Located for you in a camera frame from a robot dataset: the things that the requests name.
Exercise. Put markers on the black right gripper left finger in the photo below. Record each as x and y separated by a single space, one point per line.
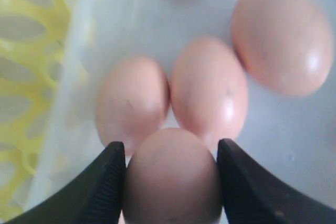
94 196

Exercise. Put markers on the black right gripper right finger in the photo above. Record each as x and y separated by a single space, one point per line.
251 194

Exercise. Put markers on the yellow plastic egg tray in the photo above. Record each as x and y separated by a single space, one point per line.
46 128

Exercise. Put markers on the brown egg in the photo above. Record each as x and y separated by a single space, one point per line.
209 91
172 178
133 102
286 45

